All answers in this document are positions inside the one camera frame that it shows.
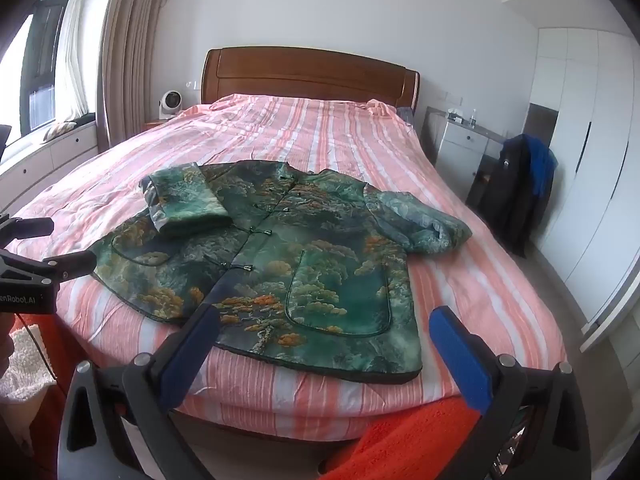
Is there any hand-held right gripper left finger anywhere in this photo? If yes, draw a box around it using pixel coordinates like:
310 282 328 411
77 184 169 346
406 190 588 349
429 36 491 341
56 304 222 480

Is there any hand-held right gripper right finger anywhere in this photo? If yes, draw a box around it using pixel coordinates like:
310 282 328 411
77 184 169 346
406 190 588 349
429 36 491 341
428 305 593 480

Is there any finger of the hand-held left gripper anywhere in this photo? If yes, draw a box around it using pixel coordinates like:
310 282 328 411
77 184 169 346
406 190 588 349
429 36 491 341
0 214 55 241
0 246 97 288

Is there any green printed padded jacket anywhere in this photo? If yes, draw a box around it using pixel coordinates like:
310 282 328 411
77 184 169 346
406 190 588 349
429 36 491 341
91 159 473 386

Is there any chair with dark and blue clothes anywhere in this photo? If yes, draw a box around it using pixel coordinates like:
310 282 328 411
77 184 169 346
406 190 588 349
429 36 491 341
465 135 546 256

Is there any white fuzzy cloth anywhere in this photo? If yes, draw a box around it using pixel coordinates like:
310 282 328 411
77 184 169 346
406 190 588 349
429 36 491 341
0 330 57 402

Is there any white window seat cabinet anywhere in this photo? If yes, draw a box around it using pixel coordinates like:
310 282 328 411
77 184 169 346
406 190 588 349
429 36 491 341
0 122 98 216

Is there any patterned seat cushion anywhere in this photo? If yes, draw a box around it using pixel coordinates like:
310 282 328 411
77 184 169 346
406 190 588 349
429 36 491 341
42 121 78 142

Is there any window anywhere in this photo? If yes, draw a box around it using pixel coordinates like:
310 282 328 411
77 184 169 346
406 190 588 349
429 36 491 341
0 0 71 146

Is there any white sheer curtain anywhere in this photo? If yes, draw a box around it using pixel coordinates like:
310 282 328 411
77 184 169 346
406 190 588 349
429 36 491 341
59 0 90 121

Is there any white desk fan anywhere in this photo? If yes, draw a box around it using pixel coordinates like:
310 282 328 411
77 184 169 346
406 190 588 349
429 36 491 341
157 90 187 120

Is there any brown curtain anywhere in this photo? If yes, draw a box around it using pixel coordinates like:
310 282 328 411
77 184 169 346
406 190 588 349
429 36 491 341
97 0 173 153

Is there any blue garment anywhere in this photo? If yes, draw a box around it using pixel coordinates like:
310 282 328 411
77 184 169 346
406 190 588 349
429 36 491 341
522 135 558 198

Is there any white desk with drawers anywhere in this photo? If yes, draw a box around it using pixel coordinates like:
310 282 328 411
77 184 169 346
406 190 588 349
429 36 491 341
435 107 506 191

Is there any white wardrobe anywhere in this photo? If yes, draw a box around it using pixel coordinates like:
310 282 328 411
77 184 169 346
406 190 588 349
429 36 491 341
525 27 640 321

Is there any bed with pink striped cover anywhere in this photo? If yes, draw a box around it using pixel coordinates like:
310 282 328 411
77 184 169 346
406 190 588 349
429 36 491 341
5 94 568 441

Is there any wooden headboard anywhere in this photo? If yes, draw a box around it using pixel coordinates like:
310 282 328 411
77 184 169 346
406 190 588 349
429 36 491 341
201 46 421 111

